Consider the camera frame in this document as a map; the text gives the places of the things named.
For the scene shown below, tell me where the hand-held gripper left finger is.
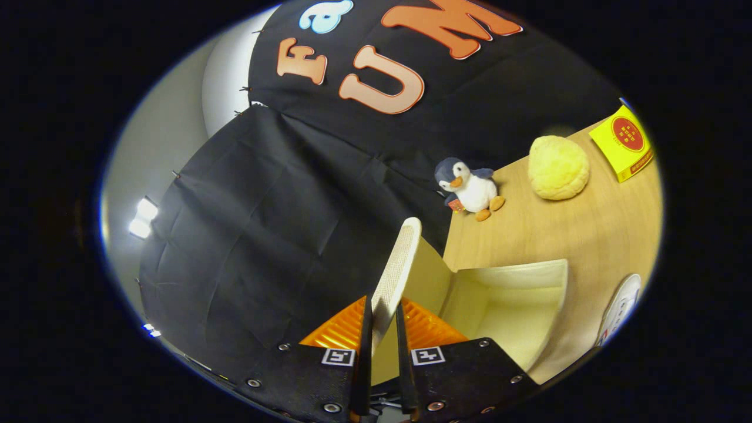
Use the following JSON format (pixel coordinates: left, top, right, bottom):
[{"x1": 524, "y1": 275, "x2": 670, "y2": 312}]
[{"x1": 235, "y1": 297, "x2": 374, "y2": 423}]

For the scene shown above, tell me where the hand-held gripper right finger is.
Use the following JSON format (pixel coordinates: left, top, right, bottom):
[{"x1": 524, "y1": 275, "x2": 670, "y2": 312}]
[{"x1": 395, "y1": 297, "x2": 538, "y2": 423}]

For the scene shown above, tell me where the cream fabric storage box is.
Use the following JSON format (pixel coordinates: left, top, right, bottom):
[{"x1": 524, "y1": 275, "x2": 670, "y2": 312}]
[{"x1": 370, "y1": 217, "x2": 569, "y2": 385}]

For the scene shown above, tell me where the white canvas shoe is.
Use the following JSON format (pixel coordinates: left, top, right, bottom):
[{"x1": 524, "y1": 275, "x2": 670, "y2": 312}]
[{"x1": 596, "y1": 273, "x2": 642, "y2": 347}]

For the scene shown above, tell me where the black backdrop cloth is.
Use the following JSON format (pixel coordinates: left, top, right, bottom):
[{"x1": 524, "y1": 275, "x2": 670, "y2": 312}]
[{"x1": 138, "y1": 0, "x2": 623, "y2": 385}]

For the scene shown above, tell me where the penguin plush toy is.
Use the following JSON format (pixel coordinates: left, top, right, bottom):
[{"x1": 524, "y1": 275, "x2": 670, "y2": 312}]
[{"x1": 434, "y1": 157, "x2": 506, "y2": 222}]

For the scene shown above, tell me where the yellow plush bun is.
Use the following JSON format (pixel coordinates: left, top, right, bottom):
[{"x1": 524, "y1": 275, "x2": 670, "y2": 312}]
[{"x1": 528, "y1": 135, "x2": 590, "y2": 201}]

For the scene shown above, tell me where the yellow book with red circle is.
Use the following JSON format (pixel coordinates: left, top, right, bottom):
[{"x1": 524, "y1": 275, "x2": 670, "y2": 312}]
[{"x1": 589, "y1": 105, "x2": 654, "y2": 183}]

